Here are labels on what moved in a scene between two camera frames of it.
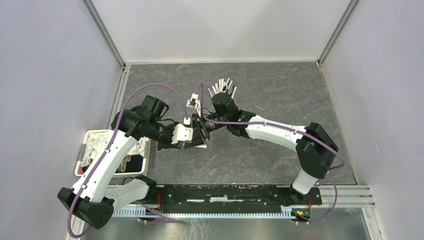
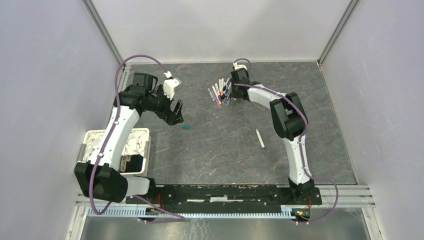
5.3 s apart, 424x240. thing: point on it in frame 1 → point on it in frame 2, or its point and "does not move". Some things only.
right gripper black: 200,123 → 234,91
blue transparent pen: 231,90 does not move
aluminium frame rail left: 105,32 does not move
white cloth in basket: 96,139 does not move
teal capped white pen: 204,146 → 262,143
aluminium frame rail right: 337,31 does not move
